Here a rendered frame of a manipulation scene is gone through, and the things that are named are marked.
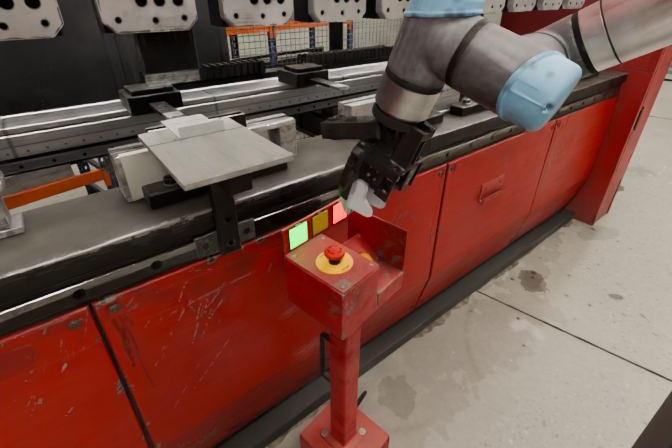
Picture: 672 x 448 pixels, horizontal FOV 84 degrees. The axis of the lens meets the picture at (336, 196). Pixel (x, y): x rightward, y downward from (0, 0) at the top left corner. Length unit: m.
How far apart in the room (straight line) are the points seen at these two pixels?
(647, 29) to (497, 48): 0.16
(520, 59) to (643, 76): 2.05
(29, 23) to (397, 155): 0.55
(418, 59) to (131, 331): 0.69
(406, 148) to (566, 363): 1.40
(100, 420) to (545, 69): 0.95
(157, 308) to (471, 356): 1.20
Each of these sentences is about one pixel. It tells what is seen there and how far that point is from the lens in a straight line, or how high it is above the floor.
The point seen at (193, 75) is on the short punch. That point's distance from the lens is 0.82.
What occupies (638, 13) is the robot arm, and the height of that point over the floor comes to 1.22.
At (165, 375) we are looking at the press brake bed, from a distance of 0.95.
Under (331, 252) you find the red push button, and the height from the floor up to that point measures 0.81.
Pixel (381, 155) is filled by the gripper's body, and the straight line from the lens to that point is 0.52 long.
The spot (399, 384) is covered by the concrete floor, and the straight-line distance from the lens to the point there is 1.51.
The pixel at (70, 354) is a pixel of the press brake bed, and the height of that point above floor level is 0.68.
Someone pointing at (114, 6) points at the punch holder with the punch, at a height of 1.21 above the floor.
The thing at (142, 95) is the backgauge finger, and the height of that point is 1.02.
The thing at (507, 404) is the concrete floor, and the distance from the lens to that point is 1.56.
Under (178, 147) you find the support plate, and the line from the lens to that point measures 0.70.
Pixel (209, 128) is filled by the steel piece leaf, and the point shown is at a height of 1.01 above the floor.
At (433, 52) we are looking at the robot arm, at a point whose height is 1.18.
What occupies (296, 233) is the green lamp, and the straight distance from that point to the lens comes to 0.74.
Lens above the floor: 1.23
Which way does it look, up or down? 29 degrees down
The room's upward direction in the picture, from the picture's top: straight up
